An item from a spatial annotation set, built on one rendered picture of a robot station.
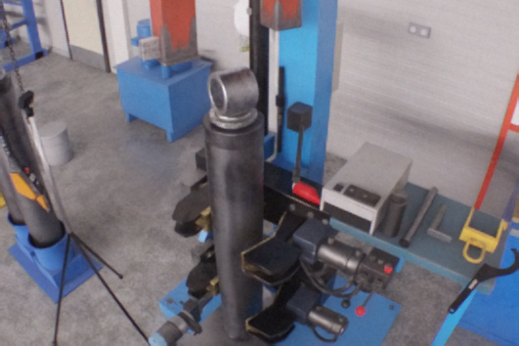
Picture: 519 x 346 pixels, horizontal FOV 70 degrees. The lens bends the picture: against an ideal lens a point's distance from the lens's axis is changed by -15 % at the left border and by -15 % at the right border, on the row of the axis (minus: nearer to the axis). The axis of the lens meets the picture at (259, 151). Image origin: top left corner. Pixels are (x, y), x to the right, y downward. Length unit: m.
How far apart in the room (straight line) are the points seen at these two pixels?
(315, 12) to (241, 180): 0.68
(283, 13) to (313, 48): 0.32
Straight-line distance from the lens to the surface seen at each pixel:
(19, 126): 2.39
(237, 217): 1.64
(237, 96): 1.38
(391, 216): 1.60
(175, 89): 3.90
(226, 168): 1.49
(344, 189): 1.65
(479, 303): 2.66
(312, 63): 1.69
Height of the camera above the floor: 2.22
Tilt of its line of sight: 34 degrees down
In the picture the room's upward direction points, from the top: straight up
